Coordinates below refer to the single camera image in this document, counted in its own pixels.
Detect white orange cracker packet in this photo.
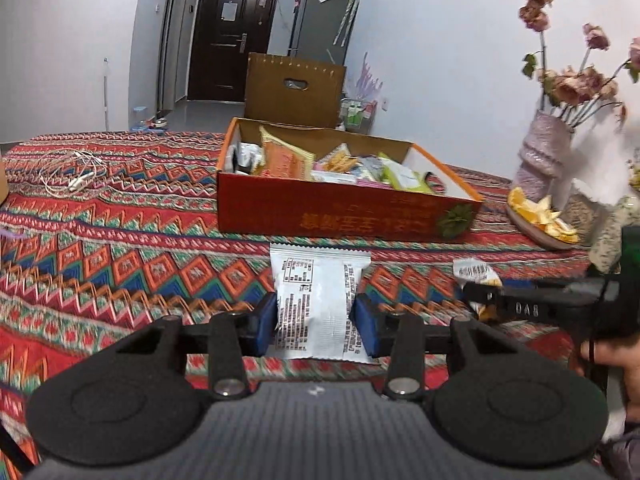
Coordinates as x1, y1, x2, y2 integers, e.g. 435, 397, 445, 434
270, 242, 373, 361
452, 257, 503, 321

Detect grey refrigerator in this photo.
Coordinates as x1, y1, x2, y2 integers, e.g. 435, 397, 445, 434
287, 0, 363, 66

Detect green snack packet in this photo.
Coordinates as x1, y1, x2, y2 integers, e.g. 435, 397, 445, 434
377, 152, 433, 193

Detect small cart with bottles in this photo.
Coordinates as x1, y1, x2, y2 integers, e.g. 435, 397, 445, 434
340, 100, 378, 133

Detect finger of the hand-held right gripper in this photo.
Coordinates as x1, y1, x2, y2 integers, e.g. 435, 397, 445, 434
461, 276, 609, 307

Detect person's right hand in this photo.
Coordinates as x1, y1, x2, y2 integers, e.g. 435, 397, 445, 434
579, 336, 640, 412

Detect grey side door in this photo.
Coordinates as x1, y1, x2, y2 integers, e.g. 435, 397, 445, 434
157, 0, 193, 113

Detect white folded umbrella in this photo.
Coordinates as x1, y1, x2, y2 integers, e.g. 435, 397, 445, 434
332, 0, 362, 46

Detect red cardboard box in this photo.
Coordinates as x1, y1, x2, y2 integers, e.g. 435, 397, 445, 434
216, 117, 485, 243

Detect red patterned tablecloth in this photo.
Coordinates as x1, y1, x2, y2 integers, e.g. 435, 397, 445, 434
0, 131, 640, 466

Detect orange peels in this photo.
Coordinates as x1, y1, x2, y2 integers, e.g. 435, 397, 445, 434
507, 186, 581, 245

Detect floral patterned vase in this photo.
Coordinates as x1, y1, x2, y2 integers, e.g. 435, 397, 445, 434
590, 195, 640, 271

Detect purple lavender bunch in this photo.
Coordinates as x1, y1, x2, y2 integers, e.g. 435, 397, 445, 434
347, 52, 383, 103

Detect white pole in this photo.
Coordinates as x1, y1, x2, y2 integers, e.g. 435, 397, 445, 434
102, 57, 111, 133

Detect dark entrance door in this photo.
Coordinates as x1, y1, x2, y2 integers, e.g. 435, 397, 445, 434
187, 0, 282, 103

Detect white cables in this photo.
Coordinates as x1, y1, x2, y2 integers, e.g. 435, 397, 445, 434
37, 150, 103, 196

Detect cluster of mixed snack packets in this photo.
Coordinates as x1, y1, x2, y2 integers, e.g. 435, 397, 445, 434
227, 127, 436, 193

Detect glass jar with white lid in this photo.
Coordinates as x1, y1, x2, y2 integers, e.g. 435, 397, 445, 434
565, 180, 608, 246

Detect person's purple garment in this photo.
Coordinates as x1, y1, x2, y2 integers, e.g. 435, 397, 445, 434
597, 427, 640, 480

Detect pink ceramic vase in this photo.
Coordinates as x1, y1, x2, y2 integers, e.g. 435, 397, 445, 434
510, 109, 576, 203

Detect dried pink roses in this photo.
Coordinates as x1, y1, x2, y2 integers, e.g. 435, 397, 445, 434
517, 0, 640, 128

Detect wooden chair back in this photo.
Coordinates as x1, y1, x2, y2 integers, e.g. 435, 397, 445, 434
244, 52, 347, 128

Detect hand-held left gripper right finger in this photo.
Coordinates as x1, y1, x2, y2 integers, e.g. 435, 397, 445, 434
352, 292, 521, 403

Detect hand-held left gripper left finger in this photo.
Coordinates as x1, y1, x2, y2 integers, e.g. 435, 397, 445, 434
115, 292, 279, 401

